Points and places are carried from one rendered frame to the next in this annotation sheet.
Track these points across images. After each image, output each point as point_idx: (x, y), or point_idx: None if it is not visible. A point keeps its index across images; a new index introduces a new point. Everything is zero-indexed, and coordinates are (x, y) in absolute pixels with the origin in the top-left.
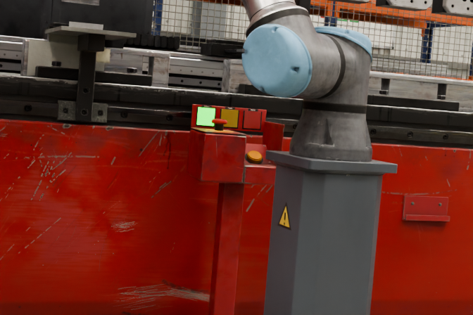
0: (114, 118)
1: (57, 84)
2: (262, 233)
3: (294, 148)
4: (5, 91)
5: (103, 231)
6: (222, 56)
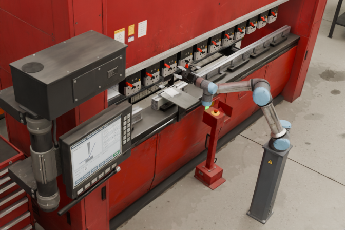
0: (184, 115)
1: (173, 115)
2: None
3: (273, 149)
4: (163, 123)
5: (180, 142)
6: None
